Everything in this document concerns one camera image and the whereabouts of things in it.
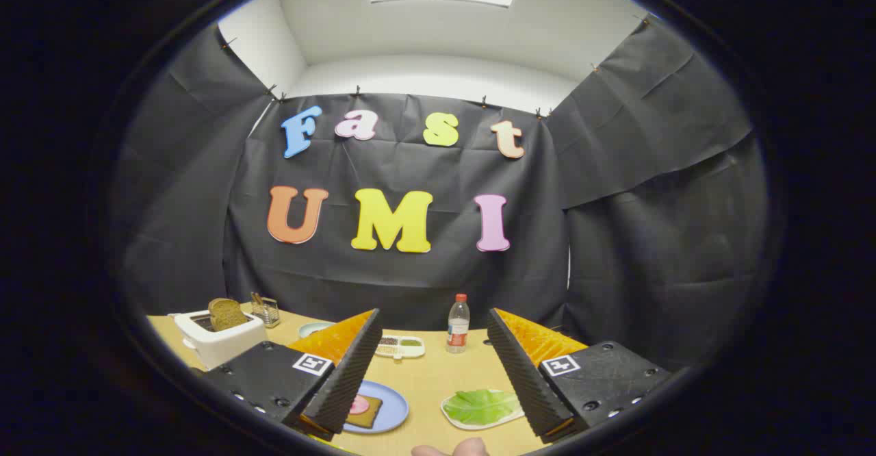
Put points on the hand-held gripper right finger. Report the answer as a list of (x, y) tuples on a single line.
[(523, 374)]

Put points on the clear water bottle red cap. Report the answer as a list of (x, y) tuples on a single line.
[(458, 329)]

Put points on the black backdrop cloth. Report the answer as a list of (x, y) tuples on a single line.
[(410, 285)]

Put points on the square brown bread slice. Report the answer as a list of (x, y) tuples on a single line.
[(371, 416)]

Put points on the white toaster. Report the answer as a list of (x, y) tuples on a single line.
[(226, 348)]

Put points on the white divided seed tray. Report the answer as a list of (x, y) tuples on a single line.
[(400, 346)]

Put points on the blue round plate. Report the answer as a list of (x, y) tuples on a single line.
[(395, 408)]

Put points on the brown toast bread slice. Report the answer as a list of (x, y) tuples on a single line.
[(227, 314)]

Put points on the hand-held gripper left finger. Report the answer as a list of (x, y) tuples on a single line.
[(349, 381)]

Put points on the green lettuce leaf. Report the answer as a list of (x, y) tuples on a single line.
[(482, 406)]

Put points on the white square plate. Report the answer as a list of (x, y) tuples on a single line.
[(473, 426)]

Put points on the pale green plate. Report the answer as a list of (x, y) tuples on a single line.
[(311, 329)]

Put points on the pink ham slice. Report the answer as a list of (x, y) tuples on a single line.
[(358, 404)]

